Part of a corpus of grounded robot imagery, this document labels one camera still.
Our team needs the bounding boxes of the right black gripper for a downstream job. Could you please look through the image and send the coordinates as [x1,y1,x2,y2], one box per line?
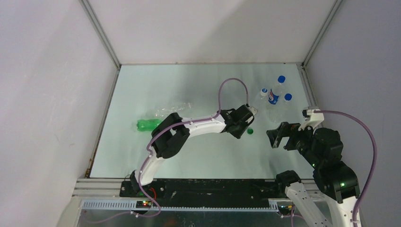
[265,119,320,166]

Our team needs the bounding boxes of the clear plastic bottle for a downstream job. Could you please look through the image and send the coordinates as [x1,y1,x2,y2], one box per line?
[153,102,193,118]

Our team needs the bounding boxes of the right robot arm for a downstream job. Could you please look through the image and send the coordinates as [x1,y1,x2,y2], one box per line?
[266,122,361,227]

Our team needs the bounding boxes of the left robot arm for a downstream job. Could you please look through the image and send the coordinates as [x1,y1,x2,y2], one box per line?
[130,104,258,197]

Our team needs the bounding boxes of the clear bottle blue cap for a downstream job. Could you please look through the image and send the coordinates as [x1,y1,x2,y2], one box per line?
[268,93,293,123]

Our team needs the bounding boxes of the clear bottle white-blue cap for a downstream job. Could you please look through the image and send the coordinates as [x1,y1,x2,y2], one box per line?
[249,87,268,114]

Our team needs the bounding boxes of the pepsi bottle blue cap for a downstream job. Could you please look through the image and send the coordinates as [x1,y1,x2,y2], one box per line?
[267,75,286,105]

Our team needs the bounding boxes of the green plastic bottle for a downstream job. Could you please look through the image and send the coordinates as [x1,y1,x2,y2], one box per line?
[136,119,162,132]

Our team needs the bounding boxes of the right circuit board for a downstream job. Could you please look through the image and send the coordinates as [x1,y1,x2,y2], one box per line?
[278,205,295,216]

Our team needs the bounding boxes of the circuit board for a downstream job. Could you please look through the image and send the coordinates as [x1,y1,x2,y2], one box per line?
[135,201,153,209]
[278,205,295,216]

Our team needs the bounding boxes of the left circuit board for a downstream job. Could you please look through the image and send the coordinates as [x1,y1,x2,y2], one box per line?
[135,201,153,209]

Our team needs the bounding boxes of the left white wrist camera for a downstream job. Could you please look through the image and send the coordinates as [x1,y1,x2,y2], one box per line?
[248,106,258,116]

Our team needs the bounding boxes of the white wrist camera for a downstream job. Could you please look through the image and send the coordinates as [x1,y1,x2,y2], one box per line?
[248,106,258,116]
[298,107,324,131]

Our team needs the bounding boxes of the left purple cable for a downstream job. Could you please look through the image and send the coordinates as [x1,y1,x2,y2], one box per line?
[84,78,250,224]

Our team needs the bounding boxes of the purple cable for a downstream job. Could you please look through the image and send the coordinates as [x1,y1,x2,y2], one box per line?
[84,78,250,224]
[313,110,378,227]

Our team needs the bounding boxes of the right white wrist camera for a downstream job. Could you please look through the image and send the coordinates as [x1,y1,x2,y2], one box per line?
[298,107,324,131]

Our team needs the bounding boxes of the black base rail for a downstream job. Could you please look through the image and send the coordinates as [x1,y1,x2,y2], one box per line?
[120,178,306,209]

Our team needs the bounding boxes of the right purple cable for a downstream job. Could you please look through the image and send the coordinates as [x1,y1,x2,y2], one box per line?
[313,110,378,227]

